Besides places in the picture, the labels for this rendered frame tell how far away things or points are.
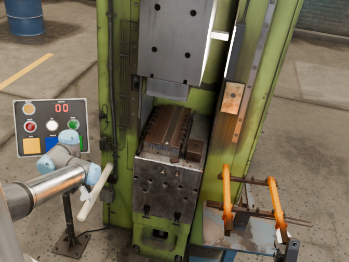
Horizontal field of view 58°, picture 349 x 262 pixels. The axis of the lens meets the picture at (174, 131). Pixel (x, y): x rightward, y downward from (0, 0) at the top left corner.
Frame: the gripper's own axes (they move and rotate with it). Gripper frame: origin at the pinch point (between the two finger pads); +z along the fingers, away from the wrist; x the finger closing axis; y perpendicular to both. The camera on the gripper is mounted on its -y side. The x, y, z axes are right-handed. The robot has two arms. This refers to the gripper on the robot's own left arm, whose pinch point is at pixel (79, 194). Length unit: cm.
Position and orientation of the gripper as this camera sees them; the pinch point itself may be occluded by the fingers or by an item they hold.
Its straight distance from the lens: 150.1
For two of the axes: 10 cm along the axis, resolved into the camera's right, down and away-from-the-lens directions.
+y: -4.6, 4.8, -7.5
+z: -1.0, 8.1, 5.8
